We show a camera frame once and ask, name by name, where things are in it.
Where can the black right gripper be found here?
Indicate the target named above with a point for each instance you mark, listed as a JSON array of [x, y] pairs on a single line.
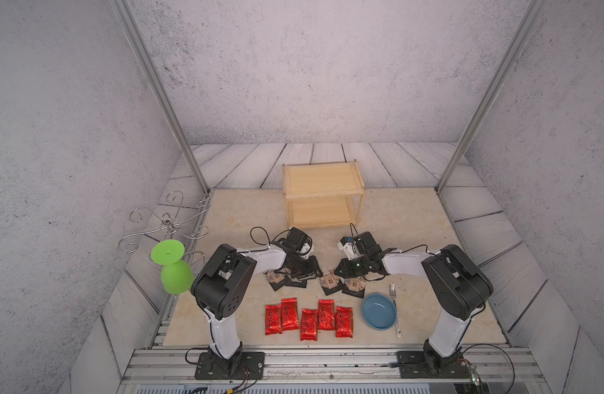
[[345, 272]]

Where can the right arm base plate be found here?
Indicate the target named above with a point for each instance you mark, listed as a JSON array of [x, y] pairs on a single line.
[[429, 365]]

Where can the light wooden two-tier shelf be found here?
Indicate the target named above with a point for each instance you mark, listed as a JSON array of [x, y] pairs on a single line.
[[323, 195]]

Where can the silver wire cup rack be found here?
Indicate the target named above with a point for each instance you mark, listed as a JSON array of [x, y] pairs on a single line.
[[183, 223]]

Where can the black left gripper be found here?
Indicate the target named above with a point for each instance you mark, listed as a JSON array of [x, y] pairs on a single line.
[[312, 268]]

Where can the blue round plate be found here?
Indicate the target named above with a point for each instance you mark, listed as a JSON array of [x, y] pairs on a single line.
[[378, 312]]

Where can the green plastic goblet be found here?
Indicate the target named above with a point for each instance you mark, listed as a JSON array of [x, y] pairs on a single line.
[[176, 274]]

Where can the red tea bag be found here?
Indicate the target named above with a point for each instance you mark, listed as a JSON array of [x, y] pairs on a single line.
[[326, 315], [290, 314], [344, 322], [273, 322], [309, 325]]

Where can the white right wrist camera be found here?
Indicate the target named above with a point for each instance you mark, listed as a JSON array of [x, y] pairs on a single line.
[[348, 246]]

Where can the right aluminium corner post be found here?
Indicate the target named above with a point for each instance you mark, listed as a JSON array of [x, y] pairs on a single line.
[[521, 36]]

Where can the brown tea bag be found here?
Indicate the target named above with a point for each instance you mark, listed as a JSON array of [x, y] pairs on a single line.
[[330, 283], [275, 280], [354, 287], [296, 281]]

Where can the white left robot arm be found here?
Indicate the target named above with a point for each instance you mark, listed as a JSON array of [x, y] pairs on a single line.
[[222, 283]]

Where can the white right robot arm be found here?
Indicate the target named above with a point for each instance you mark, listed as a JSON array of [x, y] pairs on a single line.
[[461, 288]]

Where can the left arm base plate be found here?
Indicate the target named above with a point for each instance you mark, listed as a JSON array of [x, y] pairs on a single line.
[[243, 365]]

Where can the left aluminium corner post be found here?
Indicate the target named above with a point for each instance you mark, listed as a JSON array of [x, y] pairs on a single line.
[[134, 37]]

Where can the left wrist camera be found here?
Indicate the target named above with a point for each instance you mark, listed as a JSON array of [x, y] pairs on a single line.
[[299, 242]]

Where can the aluminium corner post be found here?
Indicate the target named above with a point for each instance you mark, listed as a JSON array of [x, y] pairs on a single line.
[[521, 36], [134, 37]]

